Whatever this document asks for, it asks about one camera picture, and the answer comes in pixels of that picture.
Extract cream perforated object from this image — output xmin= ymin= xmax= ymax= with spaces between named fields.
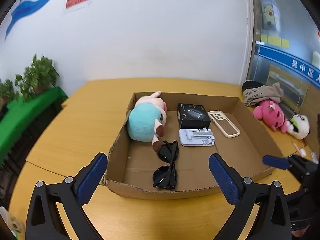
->
xmin=0 ymin=206 xmax=24 ymax=238

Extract teal pink plush pig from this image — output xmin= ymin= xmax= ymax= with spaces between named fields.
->
xmin=127 ymin=91 xmax=167 ymax=152

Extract beige printed cloth bag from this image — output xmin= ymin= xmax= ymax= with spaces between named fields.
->
xmin=242 ymin=80 xmax=284 ymax=106

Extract small black product box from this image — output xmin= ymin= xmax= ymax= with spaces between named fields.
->
xmin=177 ymin=103 xmax=210 ymax=129

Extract potted green plant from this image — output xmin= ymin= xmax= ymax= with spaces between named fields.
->
xmin=15 ymin=54 xmax=60 ymax=101
xmin=0 ymin=79 xmax=15 ymax=103

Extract pink pen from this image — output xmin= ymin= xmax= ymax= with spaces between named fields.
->
xmin=292 ymin=142 xmax=300 ymax=155

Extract cartoon sheep poster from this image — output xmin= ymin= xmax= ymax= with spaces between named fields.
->
xmin=261 ymin=0 xmax=280 ymax=32

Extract beige clear phone case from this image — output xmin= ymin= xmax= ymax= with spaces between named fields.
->
xmin=208 ymin=111 xmax=240 ymax=138

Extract pink strawberry bear plush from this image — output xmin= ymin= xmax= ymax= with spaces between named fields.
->
xmin=253 ymin=99 xmax=287 ymax=134

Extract black sunglasses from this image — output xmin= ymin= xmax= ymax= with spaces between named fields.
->
xmin=152 ymin=140 xmax=179 ymax=190

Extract brown cardboard tray box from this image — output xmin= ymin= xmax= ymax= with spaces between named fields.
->
xmin=103 ymin=93 xmax=283 ymax=200

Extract person right hand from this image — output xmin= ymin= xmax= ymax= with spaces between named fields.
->
xmin=291 ymin=227 xmax=308 ymax=238

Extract white folding phone stand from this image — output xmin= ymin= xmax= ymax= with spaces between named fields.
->
xmin=178 ymin=128 xmax=215 ymax=147

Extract green table cloth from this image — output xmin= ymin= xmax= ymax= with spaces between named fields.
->
xmin=0 ymin=87 xmax=68 ymax=161

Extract white panda plush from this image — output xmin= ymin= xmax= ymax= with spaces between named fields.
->
xmin=286 ymin=114 xmax=310 ymax=140

